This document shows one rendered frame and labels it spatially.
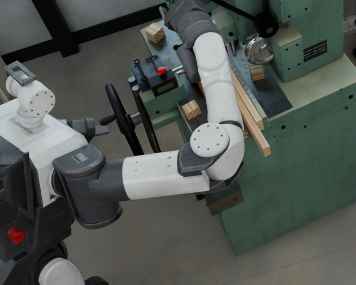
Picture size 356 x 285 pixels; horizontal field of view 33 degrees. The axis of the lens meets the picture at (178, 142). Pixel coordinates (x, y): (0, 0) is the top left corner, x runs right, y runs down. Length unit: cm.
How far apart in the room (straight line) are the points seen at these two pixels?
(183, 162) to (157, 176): 6
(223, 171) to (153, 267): 146
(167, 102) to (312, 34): 48
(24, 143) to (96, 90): 194
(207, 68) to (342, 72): 80
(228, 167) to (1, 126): 53
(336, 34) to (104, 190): 100
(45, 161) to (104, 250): 146
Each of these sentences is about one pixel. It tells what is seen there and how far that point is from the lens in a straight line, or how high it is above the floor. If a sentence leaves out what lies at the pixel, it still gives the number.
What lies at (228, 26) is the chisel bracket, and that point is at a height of 107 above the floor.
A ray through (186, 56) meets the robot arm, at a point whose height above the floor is 135.
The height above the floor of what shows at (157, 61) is 100.
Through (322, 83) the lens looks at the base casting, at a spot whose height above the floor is 80.
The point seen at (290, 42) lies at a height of 108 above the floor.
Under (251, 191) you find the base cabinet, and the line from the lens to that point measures 221.
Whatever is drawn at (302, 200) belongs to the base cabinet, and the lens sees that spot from 244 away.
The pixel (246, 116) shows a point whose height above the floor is 94.
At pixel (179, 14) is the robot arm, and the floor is 135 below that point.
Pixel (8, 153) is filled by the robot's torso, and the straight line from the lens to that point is 135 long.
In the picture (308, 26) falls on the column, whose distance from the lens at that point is 189.
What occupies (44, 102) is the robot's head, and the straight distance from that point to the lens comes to 136.
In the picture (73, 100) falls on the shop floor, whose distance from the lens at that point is 330.
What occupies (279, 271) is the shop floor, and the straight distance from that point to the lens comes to 256.
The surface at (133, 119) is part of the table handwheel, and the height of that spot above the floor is 83.
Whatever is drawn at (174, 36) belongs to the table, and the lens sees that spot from 210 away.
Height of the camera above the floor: 236
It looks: 53 degrees down
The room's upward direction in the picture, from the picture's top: 22 degrees counter-clockwise
